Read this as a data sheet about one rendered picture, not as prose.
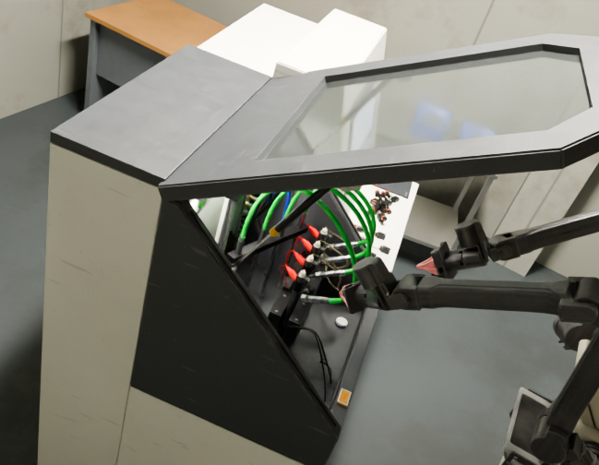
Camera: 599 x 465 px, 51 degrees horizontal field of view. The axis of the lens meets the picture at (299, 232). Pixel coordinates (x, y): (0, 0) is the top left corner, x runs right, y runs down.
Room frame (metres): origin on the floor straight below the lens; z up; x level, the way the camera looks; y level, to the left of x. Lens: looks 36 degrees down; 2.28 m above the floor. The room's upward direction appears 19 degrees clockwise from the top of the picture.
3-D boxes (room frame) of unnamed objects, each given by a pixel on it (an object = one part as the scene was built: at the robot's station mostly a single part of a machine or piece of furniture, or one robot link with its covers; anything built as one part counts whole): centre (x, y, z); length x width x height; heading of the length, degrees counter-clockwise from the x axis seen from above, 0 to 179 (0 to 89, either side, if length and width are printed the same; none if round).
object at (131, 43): (3.73, 0.88, 0.37); 1.38 x 0.72 x 0.74; 74
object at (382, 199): (2.14, -0.28, 1.01); 0.23 x 0.11 x 0.06; 174
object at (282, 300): (1.54, -0.06, 0.91); 0.34 x 0.10 x 0.15; 174
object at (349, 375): (1.40, -0.29, 0.87); 0.62 x 0.04 x 0.16; 174
